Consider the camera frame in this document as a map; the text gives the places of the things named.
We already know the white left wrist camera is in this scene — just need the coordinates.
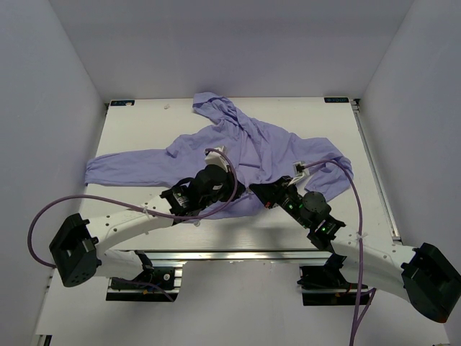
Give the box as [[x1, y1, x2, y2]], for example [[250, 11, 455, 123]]
[[205, 146, 228, 172]]

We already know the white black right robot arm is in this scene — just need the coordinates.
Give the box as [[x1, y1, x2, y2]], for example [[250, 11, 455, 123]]
[[249, 177, 460, 323]]

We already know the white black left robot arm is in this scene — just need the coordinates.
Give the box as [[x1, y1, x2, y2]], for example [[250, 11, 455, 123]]
[[49, 164, 245, 288]]

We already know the dark teal corner label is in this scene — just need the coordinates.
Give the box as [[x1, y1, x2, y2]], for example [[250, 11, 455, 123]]
[[323, 97, 349, 103], [109, 99, 135, 107]]

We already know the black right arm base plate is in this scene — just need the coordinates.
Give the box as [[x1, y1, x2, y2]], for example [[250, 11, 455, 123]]
[[297, 254, 357, 306]]

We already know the aluminium front table rail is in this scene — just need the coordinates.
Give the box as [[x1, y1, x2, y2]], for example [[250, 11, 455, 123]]
[[107, 247, 397, 263]]

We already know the aluminium right side rail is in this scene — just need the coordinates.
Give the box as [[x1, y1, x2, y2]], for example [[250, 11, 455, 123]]
[[350, 99, 402, 243]]

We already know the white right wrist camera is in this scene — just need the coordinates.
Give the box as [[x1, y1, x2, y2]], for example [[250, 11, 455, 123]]
[[290, 161, 310, 185]]

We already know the dark teal corner label left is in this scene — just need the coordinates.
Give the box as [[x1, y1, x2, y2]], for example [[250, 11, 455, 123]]
[[109, 99, 135, 107]]

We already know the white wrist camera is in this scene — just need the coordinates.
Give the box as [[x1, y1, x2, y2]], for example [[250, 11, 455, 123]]
[[205, 146, 228, 172], [290, 161, 310, 185]]

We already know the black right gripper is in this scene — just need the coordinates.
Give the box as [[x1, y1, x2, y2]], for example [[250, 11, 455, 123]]
[[250, 175, 311, 229]]

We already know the lavender zip-up hooded jacket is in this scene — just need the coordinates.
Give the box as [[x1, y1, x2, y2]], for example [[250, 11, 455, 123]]
[[84, 92, 354, 220]]

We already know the dark teal corner label right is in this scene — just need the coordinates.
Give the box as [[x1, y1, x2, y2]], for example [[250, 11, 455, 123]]
[[323, 97, 349, 103]]

